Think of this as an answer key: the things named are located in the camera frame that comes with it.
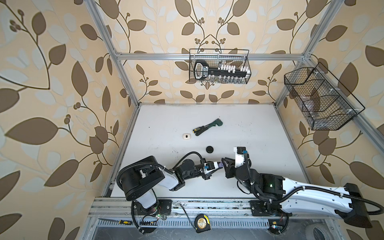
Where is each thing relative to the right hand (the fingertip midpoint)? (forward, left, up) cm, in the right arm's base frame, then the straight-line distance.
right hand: (223, 161), depth 72 cm
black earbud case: (+16, +4, -17) cm, 23 cm away
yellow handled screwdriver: (-21, +50, -17) cm, 57 cm away
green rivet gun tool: (+31, +10, -16) cm, 36 cm away
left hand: (0, 0, -3) cm, 3 cm away
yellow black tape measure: (-23, +11, -14) cm, 29 cm away
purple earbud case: (-1, +1, -2) cm, 3 cm away
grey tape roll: (-28, -42, -17) cm, 53 cm away
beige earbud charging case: (+25, +19, -15) cm, 35 cm away
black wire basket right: (+21, -52, +17) cm, 59 cm away
